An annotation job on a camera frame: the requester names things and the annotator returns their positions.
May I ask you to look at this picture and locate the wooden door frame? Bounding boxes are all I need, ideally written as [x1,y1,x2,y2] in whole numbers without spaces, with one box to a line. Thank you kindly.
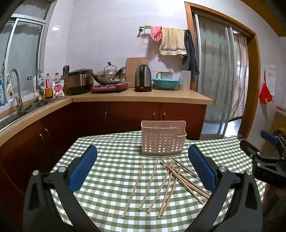
[184,1,262,141]

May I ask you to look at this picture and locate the sliding glass door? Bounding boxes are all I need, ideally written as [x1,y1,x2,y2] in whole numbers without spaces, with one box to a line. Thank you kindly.
[193,13,233,136]

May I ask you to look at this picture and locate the oil bottle with red label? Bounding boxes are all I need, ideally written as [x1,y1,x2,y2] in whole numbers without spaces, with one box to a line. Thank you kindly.
[45,73,53,99]

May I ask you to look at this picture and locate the dark grey cloth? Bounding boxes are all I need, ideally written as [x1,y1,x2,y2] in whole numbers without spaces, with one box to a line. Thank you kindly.
[181,29,200,78]

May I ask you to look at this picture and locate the pile of wooden chopsticks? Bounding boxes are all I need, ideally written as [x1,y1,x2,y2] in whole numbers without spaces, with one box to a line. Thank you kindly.
[122,157,211,218]

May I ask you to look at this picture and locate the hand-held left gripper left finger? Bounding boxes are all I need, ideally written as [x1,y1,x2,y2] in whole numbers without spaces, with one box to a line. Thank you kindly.
[23,145,101,232]

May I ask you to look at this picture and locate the aluminium frame window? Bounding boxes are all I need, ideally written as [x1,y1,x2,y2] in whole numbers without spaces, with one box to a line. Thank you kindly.
[0,13,46,78]

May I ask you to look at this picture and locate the wooden cutting board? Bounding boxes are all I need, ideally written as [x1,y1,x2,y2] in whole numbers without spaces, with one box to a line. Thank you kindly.
[126,57,149,88]

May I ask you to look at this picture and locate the blue detergent bottle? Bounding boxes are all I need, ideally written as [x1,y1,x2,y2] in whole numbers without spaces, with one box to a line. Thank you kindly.
[0,76,6,106]

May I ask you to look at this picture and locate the white pot with green handle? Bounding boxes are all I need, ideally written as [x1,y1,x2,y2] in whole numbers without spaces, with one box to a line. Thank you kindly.
[156,71,173,80]

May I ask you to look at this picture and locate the white plastic cup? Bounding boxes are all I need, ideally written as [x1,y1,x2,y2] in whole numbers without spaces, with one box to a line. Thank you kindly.
[180,70,191,91]

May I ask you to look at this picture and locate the small chrome tap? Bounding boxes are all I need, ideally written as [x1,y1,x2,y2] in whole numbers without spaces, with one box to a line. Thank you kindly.
[36,70,45,96]

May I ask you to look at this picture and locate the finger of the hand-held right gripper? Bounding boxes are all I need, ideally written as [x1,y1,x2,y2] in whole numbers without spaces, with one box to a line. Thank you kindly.
[240,139,268,167]
[260,130,286,157]

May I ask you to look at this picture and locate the white plastic bottle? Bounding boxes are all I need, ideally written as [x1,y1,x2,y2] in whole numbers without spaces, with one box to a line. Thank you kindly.
[33,75,44,94]

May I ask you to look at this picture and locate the red-brown kitchen cabinets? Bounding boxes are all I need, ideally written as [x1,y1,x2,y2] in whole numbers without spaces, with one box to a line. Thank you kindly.
[0,101,207,223]

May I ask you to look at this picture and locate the pink rubber gloves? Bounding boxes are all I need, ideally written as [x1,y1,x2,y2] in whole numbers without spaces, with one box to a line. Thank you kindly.
[150,26,163,42]

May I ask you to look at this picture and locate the green checked tablecloth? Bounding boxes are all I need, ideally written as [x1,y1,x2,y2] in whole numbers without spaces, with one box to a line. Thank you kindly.
[48,130,266,232]

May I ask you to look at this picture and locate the beige towel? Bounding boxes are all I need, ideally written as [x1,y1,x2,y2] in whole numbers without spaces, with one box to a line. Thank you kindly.
[159,27,187,56]

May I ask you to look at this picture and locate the teal plastic colander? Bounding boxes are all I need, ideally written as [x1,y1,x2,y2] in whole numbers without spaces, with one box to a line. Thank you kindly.
[152,78,181,91]

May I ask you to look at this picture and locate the steel sink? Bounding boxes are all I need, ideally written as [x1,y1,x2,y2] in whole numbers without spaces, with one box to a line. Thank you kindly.
[0,98,65,132]

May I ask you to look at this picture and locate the beige plastic utensil basket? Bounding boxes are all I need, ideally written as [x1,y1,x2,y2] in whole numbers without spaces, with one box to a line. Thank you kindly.
[141,120,187,158]

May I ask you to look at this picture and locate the red induction cooker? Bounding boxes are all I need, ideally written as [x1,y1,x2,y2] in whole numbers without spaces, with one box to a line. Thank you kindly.
[90,81,128,94]

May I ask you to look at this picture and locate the steel electric kettle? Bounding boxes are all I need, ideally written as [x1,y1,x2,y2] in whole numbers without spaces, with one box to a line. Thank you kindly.
[134,64,153,92]

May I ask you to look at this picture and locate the beige kitchen countertop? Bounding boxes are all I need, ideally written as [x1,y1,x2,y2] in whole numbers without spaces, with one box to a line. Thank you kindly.
[0,88,214,148]

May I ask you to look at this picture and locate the cardboard box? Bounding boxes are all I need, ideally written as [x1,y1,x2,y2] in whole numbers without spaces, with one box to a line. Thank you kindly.
[262,107,286,154]

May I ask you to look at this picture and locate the red hanging bag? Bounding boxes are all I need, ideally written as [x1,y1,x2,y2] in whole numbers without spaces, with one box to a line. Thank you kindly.
[259,75,274,105]

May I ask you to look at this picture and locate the tall chrome faucet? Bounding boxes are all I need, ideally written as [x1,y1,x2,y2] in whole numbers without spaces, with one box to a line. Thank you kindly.
[7,68,24,111]

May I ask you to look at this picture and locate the metal towel rail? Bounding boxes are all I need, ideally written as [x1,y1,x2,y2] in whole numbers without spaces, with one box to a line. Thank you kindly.
[138,26,190,39]

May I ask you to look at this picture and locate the sheer curtain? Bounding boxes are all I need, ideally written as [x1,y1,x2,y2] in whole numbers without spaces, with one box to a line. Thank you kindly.
[228,33,248,120]

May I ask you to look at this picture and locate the steel wok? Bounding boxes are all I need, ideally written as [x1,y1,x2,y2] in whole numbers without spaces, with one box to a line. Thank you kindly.
[93,67,127,85]

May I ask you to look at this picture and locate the knife block with scissors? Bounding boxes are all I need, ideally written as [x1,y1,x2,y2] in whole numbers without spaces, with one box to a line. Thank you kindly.
[61,65,70,94]

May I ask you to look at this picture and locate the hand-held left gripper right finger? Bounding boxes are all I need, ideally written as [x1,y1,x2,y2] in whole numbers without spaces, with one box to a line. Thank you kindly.
[185,144,263,232]

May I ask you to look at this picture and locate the dark rice cooker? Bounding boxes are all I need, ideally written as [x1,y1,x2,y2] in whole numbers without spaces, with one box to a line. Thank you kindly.
[66,69,94,95]

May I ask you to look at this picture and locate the pink and white packet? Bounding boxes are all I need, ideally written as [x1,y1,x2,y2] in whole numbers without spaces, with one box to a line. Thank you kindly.
[52,80,65,98]

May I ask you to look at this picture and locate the steel wok lid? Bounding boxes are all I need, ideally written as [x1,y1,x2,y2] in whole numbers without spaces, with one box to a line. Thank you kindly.
[96,62,117,75]

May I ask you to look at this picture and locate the white spray bottle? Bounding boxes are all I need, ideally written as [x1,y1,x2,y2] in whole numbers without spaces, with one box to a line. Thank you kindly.
[6,77,14,102]

